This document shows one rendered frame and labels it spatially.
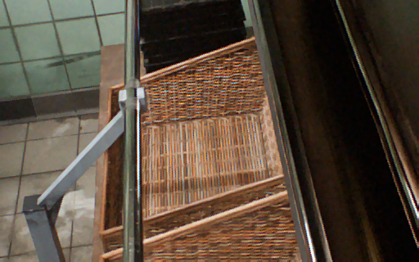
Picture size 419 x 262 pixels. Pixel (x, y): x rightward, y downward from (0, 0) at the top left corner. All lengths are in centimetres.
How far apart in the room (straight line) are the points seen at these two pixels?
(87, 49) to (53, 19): 17
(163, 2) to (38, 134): 128
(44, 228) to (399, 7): 95
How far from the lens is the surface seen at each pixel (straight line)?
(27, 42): 346
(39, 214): 176
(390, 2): 109
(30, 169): 340
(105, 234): 199
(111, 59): 280
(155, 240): 191
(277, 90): 111
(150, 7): 236
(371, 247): 95
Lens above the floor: 209
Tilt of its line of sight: 38 degrees down
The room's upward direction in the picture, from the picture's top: 8 degrees counter-clockwise
